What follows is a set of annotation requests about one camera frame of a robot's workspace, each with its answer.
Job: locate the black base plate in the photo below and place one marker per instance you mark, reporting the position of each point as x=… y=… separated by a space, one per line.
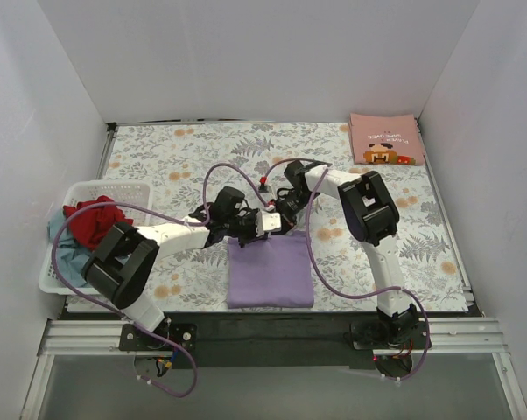
x=286 y=339

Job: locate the folded pink printed t shirt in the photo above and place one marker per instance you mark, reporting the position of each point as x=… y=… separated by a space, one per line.
x=385 y=140

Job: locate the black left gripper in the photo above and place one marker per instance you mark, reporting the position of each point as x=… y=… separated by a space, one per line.
x=249 y=223

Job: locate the blue t shirt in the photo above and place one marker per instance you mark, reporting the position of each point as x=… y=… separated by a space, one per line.
x=71 y=258

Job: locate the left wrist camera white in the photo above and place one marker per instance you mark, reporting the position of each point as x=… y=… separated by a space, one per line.
x=267 y=223

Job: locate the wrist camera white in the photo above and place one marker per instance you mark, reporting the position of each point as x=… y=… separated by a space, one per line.
x=265 y=187
x=267 y=223

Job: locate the aluminium frame rail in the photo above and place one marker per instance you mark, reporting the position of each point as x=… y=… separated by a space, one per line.
x=100 y=337

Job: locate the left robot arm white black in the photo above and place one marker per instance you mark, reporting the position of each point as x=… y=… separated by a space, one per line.
x=121 y=265

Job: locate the red t shirt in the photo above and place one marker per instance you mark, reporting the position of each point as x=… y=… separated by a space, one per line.
x=92 y=226

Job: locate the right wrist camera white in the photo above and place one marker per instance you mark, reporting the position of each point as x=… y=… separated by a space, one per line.
x=265 y=187

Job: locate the floral tablecloth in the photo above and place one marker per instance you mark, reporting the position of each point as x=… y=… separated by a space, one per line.
x=187 y=162

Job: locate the white plastic laundry basket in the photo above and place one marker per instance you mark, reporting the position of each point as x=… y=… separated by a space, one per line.
x=134 y=192

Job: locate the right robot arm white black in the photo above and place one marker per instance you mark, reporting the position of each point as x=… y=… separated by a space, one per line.
x=371 y=217

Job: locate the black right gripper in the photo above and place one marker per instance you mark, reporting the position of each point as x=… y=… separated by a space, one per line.
x=285 y=210

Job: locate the purple t shirt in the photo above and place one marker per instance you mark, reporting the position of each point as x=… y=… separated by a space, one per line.
x=274 y=272

